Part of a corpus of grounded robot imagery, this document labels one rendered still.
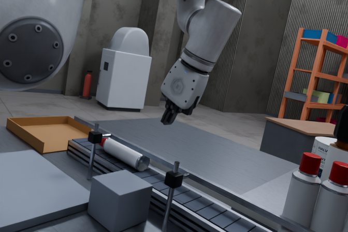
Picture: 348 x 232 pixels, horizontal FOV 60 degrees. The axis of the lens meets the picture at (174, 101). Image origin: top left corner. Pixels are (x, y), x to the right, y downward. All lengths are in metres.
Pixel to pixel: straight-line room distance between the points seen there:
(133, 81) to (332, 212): 5.40
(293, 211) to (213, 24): 0.41
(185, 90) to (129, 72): 5.07
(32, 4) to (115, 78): 5.37
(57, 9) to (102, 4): 6.67
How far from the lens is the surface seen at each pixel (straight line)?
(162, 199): 0.77
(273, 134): 3.86
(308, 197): 0.62
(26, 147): 1.13
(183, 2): 0.75
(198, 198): 0.81
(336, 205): 0.62
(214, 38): 0.70
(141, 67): 5.88
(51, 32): 0.35
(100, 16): 6.99
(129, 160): 0.89
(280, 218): 0.63
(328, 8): 9.21
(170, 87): 0.76
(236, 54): 8.14
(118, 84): 5.73
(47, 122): 1.40
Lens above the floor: 1.22
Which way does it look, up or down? 8 degrees down
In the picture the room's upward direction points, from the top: 11 degrees clockwise
